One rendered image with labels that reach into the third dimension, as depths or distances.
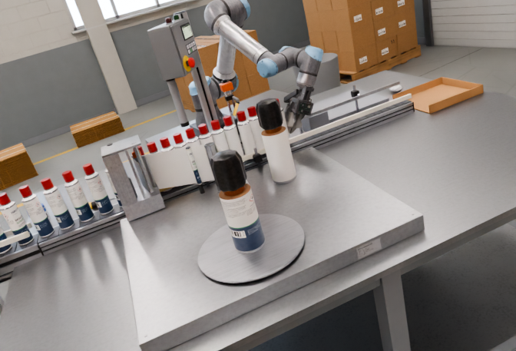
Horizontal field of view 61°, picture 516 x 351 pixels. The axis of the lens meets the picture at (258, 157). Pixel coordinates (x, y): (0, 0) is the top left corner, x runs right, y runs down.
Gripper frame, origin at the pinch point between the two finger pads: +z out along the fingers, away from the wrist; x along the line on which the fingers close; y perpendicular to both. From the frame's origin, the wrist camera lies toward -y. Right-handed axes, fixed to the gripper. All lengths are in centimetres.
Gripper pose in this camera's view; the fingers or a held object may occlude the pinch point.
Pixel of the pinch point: (289, 130)
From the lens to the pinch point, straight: 187.1
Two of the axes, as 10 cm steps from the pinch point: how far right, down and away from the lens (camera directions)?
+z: -2.5, 9.4, 2.2
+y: 3.5, 3.0, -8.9
